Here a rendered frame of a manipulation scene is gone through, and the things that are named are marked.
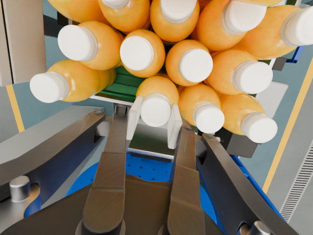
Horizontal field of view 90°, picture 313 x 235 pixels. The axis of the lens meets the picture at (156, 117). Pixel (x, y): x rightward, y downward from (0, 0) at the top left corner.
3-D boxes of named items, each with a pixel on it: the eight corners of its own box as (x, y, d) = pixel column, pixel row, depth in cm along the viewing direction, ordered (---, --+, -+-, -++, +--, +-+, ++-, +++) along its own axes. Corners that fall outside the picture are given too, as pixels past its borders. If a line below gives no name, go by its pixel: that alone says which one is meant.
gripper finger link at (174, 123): (175, 121, 15) (182, 122, 15) (172, 102, 21) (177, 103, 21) (167, 148, 16) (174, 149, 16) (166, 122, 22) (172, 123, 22)
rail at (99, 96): (78, 92, 38) (72, 94, 35) (79, 88, 38) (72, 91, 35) (236, 122, 40) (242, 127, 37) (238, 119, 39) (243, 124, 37)
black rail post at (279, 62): (250, 67, 40) (271, 70, 32) (255, 55, 39) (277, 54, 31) (258, 69, 40) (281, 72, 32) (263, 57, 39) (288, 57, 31)
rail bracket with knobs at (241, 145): (204, 133, 47) (215, 152, 37) (212, 110, 44) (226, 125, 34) (236, 139, 47) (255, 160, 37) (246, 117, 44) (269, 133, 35)
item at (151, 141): (136, 131, 44) (126, 157, 32) (137, 123, 43) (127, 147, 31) (170, 137, 44) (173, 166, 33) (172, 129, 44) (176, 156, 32)
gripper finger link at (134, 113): (131, 141, 16) (124, 139, 15) (139, 116, 22) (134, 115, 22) (136, 113, 14) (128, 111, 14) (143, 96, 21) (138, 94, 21)
